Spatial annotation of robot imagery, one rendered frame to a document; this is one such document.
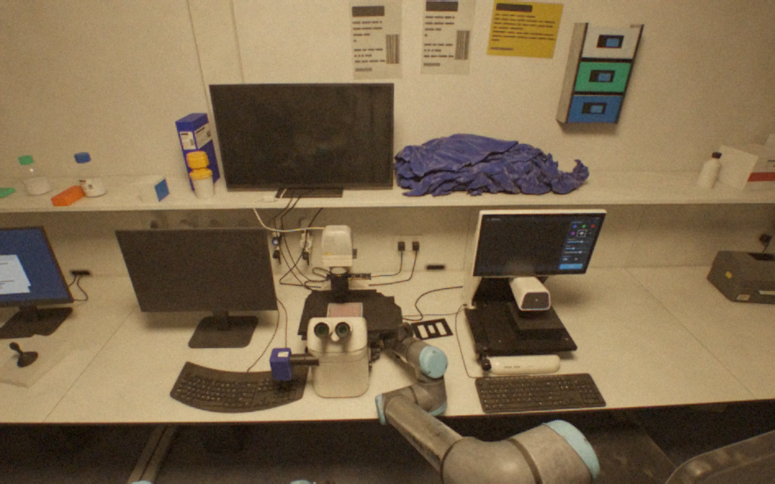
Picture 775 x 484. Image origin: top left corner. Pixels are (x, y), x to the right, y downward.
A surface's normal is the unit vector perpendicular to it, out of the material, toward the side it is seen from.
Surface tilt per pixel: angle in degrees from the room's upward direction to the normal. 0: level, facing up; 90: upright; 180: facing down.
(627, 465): 0
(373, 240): 90
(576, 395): 5
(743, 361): 0
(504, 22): 90
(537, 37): 90
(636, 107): 90
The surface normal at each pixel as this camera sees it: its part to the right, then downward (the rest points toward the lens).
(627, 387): 0.00, -0.87
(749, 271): -0.07, -0.26
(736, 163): -0.99, 0.05
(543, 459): 0.11, -0.67
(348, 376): 0.04, 0.51
